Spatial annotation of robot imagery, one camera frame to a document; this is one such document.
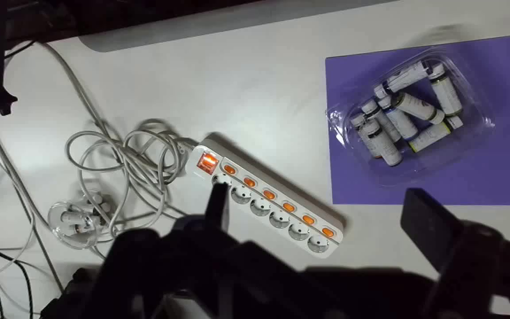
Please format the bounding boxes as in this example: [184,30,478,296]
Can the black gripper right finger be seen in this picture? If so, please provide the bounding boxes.
[400,186,510,319]

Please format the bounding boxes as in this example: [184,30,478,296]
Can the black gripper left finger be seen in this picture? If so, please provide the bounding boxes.
[40,181,306,319]

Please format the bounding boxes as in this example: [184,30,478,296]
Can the white power strip orange switches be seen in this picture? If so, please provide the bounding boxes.
[193,131,348,259]

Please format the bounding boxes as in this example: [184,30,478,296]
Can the white power plug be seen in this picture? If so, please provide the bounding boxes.
[47,197,118,250]

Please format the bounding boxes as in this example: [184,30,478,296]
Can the purple mat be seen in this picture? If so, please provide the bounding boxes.
[324,32,510,207]

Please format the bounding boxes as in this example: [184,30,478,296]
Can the clear plastic container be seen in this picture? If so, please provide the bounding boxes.
[325,53,497,177]

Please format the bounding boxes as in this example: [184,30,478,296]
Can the white cylinder black band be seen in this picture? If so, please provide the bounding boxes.
[359,98,403,144]
[426,62,465,117]
[386,60,428,94]
[363,121,405,168]
[384,108,419,142]
[407,113,465,154]
[348,112,380,160]
[393,92,446,126]
[371,83,394,112]

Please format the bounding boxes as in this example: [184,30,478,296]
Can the grey-white power strip cable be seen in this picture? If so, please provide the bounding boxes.
[37,41,200,262]

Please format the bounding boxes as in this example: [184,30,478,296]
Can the thin white cable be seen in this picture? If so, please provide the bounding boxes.
[0,112,53,280]

